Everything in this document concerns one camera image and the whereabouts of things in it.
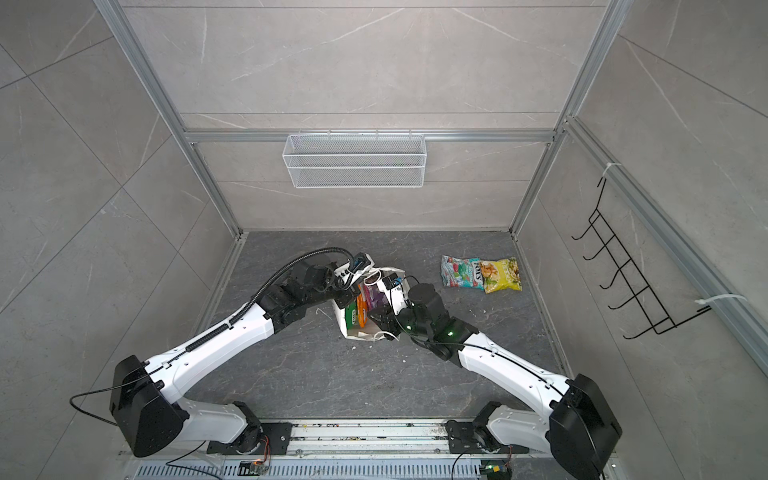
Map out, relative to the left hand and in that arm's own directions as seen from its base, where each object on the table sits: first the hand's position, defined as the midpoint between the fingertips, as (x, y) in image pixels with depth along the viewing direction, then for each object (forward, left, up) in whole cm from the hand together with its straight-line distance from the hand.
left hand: (363, 268), depth 76 cm
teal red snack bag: (+14, -33, -23) cm, 43 cm away
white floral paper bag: (-12, -1, -11) cm, 17 cm away
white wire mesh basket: (+43, +4, +4) cm, 44 cm away
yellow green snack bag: (+12, -46, -21) cm, 52 cm away
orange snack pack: (-4, +1, -16) cm, 16 cm away
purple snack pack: (0, -2, -15) cm, 15 cm away
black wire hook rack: (-15, -63, +6) cm, 65 cm away
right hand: (-9, -2, -7) cm, 11 cm away
